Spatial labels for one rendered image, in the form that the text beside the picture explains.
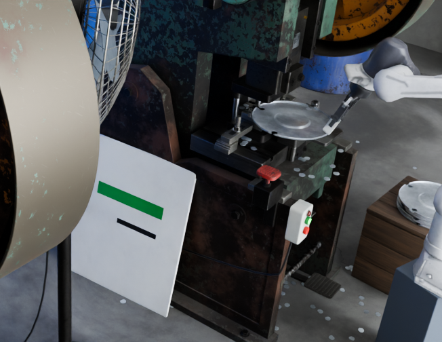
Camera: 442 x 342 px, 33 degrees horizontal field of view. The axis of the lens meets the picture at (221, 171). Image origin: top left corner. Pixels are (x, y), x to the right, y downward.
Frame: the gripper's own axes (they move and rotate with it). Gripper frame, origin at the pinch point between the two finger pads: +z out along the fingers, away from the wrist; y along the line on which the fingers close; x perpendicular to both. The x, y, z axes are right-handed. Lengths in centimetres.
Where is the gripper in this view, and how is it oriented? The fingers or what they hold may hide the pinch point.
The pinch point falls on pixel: (331, 125)
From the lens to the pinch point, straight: 257.7
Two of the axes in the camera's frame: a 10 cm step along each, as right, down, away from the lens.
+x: -7.3, -6.7, 1.6
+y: 5.3, -3.9, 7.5
